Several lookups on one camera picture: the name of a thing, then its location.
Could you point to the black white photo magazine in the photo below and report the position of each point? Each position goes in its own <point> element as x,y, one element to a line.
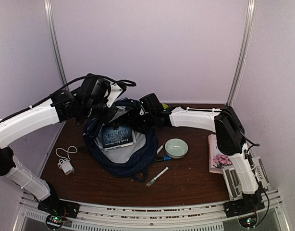
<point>233,183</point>

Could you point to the white book pink flowers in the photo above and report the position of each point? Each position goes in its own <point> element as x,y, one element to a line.
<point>217,159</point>

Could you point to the pale blue ceramic bowl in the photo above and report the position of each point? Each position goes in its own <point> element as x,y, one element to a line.
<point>176,148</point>

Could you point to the aluminium front rail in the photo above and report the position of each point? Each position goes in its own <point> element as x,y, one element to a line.
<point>201,217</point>

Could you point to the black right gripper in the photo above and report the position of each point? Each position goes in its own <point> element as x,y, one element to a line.
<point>132,118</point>

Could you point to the white green marker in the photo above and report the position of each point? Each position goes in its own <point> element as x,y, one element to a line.
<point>157,176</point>

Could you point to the left aluminium corner post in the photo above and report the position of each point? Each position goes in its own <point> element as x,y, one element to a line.
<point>54,40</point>

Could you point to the dark cover book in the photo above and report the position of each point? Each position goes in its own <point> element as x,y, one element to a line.
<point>116,138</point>

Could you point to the right aluminium corner post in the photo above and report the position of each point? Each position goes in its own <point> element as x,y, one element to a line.
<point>241,62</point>

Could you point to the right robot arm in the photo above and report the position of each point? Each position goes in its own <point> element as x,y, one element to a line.
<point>231,141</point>

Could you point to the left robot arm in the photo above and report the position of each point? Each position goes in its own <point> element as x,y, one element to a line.
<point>93,99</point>

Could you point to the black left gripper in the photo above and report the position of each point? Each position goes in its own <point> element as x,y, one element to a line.
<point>110,111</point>

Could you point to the white charger with cable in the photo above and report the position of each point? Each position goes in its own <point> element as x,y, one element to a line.
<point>64,162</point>

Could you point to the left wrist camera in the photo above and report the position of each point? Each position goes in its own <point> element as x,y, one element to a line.
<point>115,90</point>

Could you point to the black blue highlighter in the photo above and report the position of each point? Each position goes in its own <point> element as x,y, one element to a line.
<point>161,159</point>

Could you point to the aluminium corner post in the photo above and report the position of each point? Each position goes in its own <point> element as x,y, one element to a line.
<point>241,62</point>
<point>54,40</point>

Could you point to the navy blue student backpack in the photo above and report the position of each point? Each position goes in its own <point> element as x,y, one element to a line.
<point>130,161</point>

